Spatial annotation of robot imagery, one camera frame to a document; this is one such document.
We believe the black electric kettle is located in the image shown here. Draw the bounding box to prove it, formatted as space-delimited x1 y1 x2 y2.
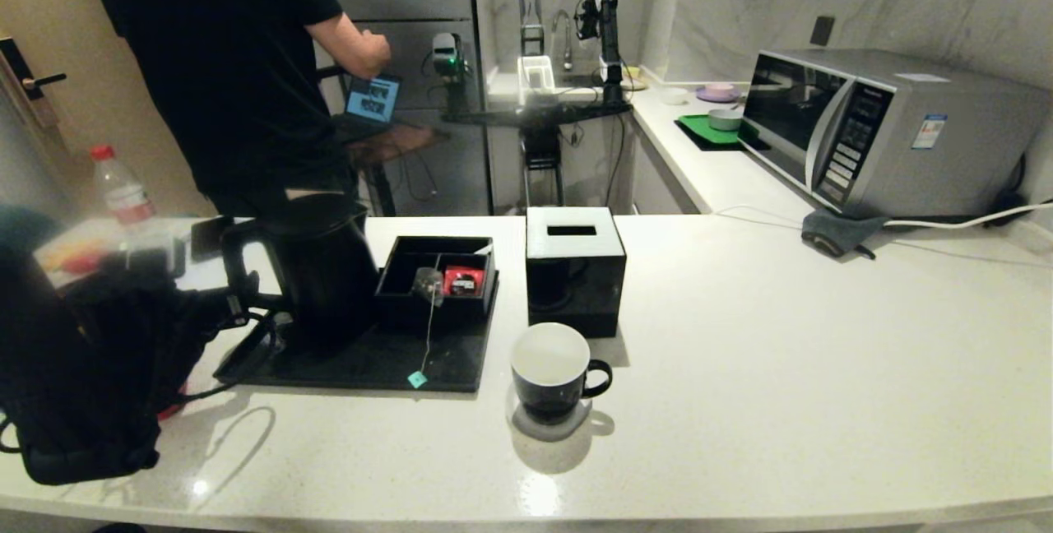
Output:
220 192 384 353

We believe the grey tea bag teal tag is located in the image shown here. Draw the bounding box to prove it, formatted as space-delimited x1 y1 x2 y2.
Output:
407 266 447 390

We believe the black smartphone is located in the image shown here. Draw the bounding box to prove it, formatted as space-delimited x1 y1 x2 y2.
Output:
191 216 235 262

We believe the red toy chili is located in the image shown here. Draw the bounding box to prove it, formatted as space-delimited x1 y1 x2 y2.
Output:
45 247 112 276

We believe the clear bottle red cap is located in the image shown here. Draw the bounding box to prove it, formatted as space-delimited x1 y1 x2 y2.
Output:
90 145 157 225

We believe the black rectangular serving tray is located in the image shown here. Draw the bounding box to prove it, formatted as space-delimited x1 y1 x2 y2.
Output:
214 270 501 393

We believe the black compartment organizer box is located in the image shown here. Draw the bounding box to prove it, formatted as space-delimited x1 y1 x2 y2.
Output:
376 235 499 330

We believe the brown wooden stool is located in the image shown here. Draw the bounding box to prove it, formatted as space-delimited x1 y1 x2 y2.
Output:
350 124 452 217

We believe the red sachet packet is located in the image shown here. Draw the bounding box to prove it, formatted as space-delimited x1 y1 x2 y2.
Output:
444 266 486 298

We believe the open laptop blue screen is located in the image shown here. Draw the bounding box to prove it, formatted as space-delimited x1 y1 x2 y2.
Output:
336 75 404 141

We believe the person in black shirt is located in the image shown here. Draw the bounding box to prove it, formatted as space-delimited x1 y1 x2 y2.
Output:
89 0 392 218

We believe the black mug white inside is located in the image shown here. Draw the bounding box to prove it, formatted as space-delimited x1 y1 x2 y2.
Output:
510 322 614 425

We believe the black teleoperation platform stand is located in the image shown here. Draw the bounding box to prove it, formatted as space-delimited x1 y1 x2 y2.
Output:
448 101 634 207

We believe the black tissue box white lid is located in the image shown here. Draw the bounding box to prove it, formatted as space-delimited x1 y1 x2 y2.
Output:
526 206 627 339

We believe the white round coaster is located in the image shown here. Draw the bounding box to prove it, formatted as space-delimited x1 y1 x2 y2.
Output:
505 385 593 442

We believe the white dish rack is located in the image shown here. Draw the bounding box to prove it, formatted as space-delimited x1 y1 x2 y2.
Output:
517 56 558 104

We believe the tall black metal stand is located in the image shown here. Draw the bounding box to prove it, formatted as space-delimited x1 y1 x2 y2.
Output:
515 0 545 57

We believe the chrome kitchen faucet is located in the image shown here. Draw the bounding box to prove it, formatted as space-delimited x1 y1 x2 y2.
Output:
551 11 574 73

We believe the green tray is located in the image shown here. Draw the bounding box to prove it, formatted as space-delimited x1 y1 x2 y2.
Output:
675 114 762 152

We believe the dark grey folded cloth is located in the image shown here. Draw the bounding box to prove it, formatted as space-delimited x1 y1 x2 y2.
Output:
800 209 889 259

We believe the silver microwave oven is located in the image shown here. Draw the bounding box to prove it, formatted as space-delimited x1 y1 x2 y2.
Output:
738 48 1051 220

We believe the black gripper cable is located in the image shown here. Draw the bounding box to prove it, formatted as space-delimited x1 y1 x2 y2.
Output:
177 311 281 404

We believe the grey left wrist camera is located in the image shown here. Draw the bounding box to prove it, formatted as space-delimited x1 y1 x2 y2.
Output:
122 225 188 279

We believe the black door handle lock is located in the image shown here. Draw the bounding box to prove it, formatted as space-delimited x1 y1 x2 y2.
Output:
0 38 71 102

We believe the thin white cable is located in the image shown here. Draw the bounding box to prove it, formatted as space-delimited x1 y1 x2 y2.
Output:
709 204 815 229

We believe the thick white power cable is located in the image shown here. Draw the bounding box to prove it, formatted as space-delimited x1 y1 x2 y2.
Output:
884 201 1053 229

